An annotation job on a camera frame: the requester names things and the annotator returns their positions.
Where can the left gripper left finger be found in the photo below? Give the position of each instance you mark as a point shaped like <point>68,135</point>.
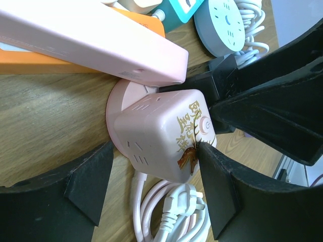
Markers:
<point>63,204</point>

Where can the blue round socket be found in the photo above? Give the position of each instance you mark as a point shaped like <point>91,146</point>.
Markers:
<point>220,27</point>

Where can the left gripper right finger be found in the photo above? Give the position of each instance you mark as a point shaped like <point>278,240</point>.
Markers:
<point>245,205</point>

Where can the pink round socket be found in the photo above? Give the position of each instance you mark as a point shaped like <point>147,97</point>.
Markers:
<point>124,94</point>

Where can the pink cube adapter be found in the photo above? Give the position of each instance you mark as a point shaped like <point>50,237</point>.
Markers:
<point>160,133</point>

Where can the pink power strip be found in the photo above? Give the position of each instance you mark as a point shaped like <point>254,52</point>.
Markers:
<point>93,35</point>

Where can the teal power strip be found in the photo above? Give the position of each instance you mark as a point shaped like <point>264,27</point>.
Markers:
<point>178,13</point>

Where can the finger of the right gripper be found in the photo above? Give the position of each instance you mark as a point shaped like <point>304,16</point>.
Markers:
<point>284,60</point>
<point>285,115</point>

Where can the black cube socket adapter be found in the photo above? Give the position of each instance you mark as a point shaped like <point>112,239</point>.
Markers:
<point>207,80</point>

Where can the orange power strip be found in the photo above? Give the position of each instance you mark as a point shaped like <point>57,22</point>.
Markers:
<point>15,60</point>

